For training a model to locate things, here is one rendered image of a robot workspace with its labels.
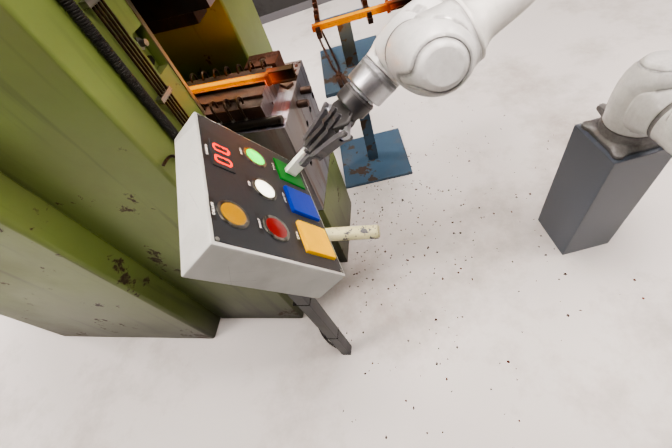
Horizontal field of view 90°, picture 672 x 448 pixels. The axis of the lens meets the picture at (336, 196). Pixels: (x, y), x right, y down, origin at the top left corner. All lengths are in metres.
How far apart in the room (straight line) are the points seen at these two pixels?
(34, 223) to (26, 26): 0.61
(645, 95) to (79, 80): 1.33
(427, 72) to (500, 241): 1.39
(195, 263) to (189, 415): 1.39
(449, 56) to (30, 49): 0.67
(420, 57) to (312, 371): 1.40
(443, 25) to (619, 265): 1.53
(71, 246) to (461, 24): 1.18
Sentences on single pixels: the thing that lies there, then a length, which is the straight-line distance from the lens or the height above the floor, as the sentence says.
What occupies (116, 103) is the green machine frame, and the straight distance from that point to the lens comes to 0.84.
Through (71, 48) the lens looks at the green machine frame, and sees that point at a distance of 0.81.
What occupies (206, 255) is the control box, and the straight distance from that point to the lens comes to 0.50.
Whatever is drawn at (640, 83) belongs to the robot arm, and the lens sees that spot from 1.26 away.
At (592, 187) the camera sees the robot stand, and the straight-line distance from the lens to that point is 1.47.
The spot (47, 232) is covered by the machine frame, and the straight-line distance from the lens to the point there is 1.26.
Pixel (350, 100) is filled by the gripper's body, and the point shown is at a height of 1.14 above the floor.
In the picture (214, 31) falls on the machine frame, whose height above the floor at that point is 1.08.
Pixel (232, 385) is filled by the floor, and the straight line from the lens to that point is 1.78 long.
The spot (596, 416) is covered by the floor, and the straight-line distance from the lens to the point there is 1.64.
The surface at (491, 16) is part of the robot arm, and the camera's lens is 0.58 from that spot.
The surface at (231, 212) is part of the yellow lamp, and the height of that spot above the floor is 1.17.
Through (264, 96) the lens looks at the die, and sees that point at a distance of 1.13.
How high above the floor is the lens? 1.54
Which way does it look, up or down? 50 degrees down
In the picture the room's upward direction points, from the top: 22 degrees counter-clockwise
